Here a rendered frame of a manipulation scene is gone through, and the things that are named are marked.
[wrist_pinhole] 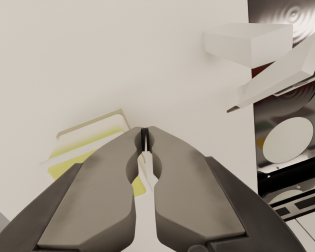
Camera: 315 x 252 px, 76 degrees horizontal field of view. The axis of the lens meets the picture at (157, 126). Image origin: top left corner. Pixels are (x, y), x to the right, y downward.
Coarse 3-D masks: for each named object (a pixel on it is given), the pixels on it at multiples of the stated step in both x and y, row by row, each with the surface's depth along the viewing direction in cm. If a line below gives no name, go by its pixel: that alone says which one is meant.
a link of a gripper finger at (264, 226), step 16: (208, 160) 9; (224, 176) 8; (224, 192) 8; (240, 192) 7; (240, 208) 7; (256, 208) 7; (272, 208) 7; (256, 224) 6; (272, 224) 6; (224, 240) 6; (240, 240) 6; (256, 240) 6; (272, 240) 6; (288, 240) 6
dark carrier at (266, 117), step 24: (264, 0) 26; (288, 0) 26; (312, 0) 27; (312, 24) 28; (288, 96) 33; (312, 96) 34; (264, 120) 35; (312, 120) 36; (312, 144) 39; (264, 168) 40
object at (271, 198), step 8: (304, 160) 45; (312, 160) 46; (280, 168) 45; (288, 168) 46; (264, 176) 45; (312, 176) 41; (288, 184) 41; (296, 184) 40; (304, 184) 40; (312, 184) 39; (272, 192) 40; (280, 192) 40; (288, 192) 39; (296, 192) 39; (304, 192) 39; (312, 192) 39; (272, 200) 39; (280, 200) 39; (288, 200) 39
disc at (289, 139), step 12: (288, 120) 36; (300, 120) 36; (276, 132) 36; (288, 132) 37; (300, 132) 37; (312, 132) 38; (264, 144) 37; (276, 144) 38; (288, 144) 38; (300, 144) 39; (264, 156) 39; (276, 156) 39; (288, 156) 40
